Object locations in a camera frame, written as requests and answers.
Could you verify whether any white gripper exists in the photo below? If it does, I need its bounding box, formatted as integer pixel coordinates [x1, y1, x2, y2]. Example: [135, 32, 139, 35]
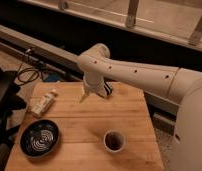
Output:
[79, 74, 108, 103]

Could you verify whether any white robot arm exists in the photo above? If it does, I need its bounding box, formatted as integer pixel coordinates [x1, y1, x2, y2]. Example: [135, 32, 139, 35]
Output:
[77, 43, 202, 171]

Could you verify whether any black striped small object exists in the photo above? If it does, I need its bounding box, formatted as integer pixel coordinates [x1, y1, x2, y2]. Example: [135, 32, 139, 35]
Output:
[104, 82, 113, 96]

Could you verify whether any blue object on floor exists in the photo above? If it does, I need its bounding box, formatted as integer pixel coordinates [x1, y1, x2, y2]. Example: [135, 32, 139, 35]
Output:
[44, 73, 59, 82]

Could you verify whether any white tube bottle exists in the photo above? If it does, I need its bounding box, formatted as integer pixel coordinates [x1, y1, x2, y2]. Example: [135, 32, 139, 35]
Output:
[31, 89, 57, 118]

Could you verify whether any black patterned bowl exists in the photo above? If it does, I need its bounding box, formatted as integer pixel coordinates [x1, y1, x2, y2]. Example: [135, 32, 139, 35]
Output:
[20, 119, 59, 158]

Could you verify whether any black chair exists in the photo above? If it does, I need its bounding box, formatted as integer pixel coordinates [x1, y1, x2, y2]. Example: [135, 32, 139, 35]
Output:
[0, 67, 27, 148]

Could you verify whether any metal window railing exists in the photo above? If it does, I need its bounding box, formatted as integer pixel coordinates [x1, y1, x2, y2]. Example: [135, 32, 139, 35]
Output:
[19, 0, 202, 52]

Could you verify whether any black cable loop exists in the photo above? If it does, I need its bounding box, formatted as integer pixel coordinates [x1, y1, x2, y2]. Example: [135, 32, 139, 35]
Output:
[15, 46, 48, 86]

